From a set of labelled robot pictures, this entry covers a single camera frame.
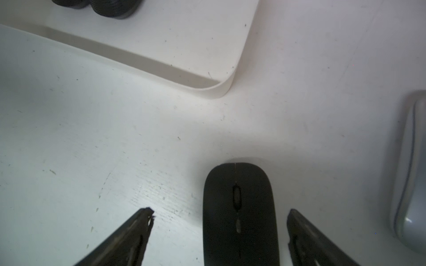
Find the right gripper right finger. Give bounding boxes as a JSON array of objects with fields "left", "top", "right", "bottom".
[{"left": 287, "top": 209, "right": 358, "bottom": 266}]

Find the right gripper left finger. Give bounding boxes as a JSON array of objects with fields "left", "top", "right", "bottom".
[{"left": 77, "top": 207, "right": 154, "bottom": 266}]

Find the black slim mouse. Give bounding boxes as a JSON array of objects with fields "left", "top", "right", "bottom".
[{"left": 203, "top": 162, "right": 280, "bottom": 266}]

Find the silver slim mouse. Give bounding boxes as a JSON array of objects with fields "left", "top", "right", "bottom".
[{"left": 389, "top": 97, "right": 426, "bottom": 254}]

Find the white storage box tray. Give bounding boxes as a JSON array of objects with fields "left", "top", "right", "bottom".
[{"left": 1, "top": 1, "right": 259, "bottom": 99}]

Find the black rounded wireless mouse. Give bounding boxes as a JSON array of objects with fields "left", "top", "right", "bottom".
[{"left": 89, "top": 0, "right": 143, "bottom": 20}]

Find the small black mouse with logo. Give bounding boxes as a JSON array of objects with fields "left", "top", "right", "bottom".
[{"left": 52, "top": 0, "right": 90, "bottom": 10}]

